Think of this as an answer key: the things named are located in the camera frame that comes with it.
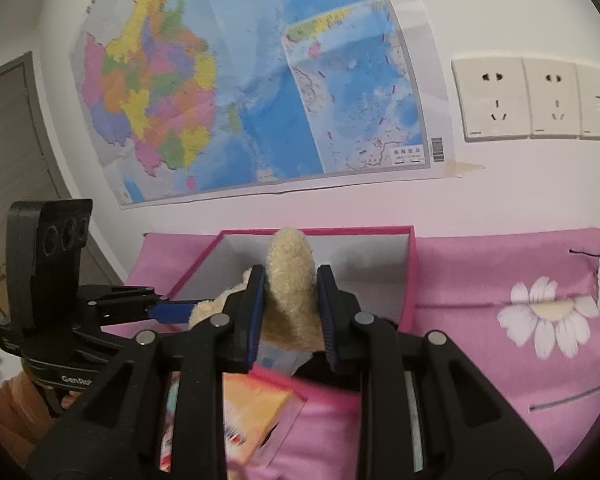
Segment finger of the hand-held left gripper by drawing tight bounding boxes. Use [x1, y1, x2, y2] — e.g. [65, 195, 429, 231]
[79, 284, 203, 326]

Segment pink storage box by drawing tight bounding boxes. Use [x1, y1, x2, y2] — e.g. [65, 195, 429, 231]
[155, 225, 421, 411]

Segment beige plush toy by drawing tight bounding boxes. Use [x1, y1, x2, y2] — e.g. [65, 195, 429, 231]
[187, 227, 329, 354]

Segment brown door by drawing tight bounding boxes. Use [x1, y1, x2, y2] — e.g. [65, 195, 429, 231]
[0, 51, 127, 322]

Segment colourful wall map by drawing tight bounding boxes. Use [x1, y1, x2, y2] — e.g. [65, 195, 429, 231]
[69, 0, 456, 211]

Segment beige tape strip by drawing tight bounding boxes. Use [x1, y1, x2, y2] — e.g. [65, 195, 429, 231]
[447, 160, 486, 180]

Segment white wall socket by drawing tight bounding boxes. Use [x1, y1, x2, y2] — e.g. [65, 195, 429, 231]
[451, 56, 531, 142]
[522, 58, 583, 138]

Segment narrow white wall plate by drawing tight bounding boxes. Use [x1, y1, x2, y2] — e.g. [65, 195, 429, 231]
[575, 62, 600, 140]

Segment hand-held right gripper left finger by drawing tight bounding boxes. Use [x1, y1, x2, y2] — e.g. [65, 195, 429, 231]
[27, 265, 268, 480]

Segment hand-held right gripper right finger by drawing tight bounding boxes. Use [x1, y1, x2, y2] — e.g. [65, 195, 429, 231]
[316, 264, 556, 480]

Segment person's left forearm orange sleeve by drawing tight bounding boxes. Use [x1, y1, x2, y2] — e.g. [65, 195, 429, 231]
[0, 372, 61, 466]

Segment person's left hand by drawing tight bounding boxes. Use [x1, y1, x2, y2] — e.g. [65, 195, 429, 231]
[56, 391, 83, 415]

